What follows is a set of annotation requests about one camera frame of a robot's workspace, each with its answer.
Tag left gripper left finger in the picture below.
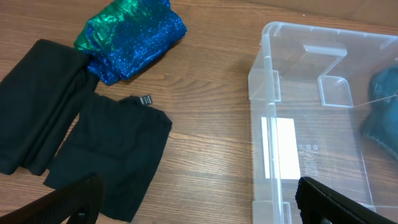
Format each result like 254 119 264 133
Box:
1 174 104 224

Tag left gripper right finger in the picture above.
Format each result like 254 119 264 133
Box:
295 177 396 224

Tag square black garment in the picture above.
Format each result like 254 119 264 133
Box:
44 93 172 222

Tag blue denim jeans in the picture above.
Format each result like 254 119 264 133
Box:
361 65 397 157

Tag long black garment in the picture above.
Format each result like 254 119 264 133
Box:
1 39 98 175

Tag white label in container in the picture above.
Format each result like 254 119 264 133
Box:
261 117 301 180

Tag clear plastic storage container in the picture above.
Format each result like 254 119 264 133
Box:
248 22 397 223

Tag shiny blue green garment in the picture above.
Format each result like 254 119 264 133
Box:
74 0 187 85

